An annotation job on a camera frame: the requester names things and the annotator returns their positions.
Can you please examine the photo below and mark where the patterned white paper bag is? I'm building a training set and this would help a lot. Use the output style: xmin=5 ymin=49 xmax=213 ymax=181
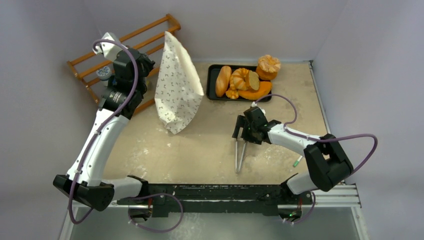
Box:
xmin=154 ymin=31 xmax=204 ymax=135

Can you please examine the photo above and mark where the aluminium frame rail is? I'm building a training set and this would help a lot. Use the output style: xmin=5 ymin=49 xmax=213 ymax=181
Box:
xmin=106 ymin=184 xmax=361 ymax=213

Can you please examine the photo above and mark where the blue lid jar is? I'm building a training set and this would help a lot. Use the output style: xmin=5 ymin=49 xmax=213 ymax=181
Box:
xmin=96 ymin=66 xmax=112 ymax=86

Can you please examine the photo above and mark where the black plastic tray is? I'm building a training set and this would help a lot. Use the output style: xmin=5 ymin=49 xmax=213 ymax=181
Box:
xmin=205 ymin=64 xmax=272 ymax=103

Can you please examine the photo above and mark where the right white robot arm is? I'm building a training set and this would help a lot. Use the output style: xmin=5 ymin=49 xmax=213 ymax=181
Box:
xmin=232 ymin=106 xmax=354 ymax=204

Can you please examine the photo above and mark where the fake bread slice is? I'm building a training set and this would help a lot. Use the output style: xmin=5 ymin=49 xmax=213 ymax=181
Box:
xmin=245 ymin=70 xmax=260 ymax=91

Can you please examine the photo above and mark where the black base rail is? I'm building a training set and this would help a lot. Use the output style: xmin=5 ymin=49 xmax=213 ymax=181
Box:
xmin=113 ymin=174 xmax=316 ymax=218

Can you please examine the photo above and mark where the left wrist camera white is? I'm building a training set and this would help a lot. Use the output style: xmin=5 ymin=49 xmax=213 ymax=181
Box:
xmin=92 ymin=32 xmax=123 ymax=62

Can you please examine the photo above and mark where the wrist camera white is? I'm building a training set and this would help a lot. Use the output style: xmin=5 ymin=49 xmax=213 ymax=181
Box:
xmin=250 ymin=101 xmax=266 ymax=115
xmin=92 ymin=32 xmax=123 ymax=62

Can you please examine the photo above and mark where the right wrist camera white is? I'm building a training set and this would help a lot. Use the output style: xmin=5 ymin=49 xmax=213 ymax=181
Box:
xmin=250 ymin=101 xmax=266 ymax=115

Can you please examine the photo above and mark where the purple cable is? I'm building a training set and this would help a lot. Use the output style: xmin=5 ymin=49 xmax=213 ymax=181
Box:
xmin=253 ymin=93 xmax=379 ymax=186
xmin=67 ymin=39 xmax=139 ymax=225

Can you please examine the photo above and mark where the orange wooden rack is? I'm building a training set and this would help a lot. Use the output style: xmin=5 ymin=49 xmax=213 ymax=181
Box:
xmin=66 ymin=13 xmax=182 ymax=105

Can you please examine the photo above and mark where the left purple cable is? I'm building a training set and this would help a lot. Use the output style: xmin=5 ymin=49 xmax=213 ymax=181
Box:
xmin=67 ymin=39 xmax=139 ymax=225

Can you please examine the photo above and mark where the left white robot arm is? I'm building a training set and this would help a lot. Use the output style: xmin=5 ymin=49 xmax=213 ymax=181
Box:
xmin=53 ymin=48 xmax=155 ymax=211

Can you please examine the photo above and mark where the long fake bread loaf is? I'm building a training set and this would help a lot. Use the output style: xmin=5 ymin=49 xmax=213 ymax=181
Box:
xmin=215 ymin=65 xmax=232 ymax=97

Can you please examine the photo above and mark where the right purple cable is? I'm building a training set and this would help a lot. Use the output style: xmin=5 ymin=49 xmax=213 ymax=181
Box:
xmin=253 ymin=93 xmax=379 ymax=186

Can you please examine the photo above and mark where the small striped fake bread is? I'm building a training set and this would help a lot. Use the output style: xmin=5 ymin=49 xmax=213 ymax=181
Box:
xmin=230 ymin=68 xmax=249 ymax=91

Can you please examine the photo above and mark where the round fake bread roll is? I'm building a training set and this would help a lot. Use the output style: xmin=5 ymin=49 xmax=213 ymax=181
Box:
xmin=238 ymin=81 xmax=273 ymax=101

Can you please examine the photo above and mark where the fake muffin orange cup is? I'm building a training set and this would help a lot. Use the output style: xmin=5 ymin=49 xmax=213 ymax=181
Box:
xmin=255 ymin=54 xmax=281 ymax=81

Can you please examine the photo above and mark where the braided fake bread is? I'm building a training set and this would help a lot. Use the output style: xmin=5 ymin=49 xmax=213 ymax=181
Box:
xmin=225 ymin=87 xmax=239 ymax=100

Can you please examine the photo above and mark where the green cap white marker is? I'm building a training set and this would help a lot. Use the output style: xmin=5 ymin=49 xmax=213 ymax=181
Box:
xmin=292 ymin=156 xmax=303 ymax=168

